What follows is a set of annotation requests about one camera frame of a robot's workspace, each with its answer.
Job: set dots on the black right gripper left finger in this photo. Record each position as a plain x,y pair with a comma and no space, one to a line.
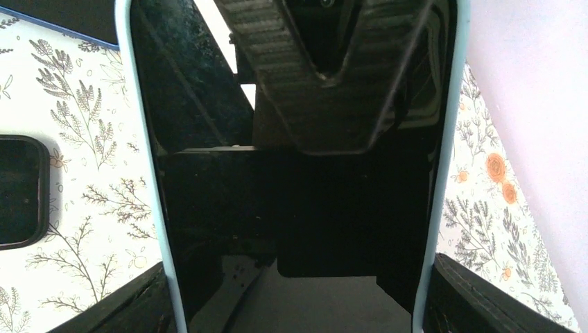
142,305

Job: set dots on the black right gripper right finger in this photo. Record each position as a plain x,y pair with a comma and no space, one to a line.
461,301

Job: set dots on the black phone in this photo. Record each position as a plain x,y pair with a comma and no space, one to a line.
25,191

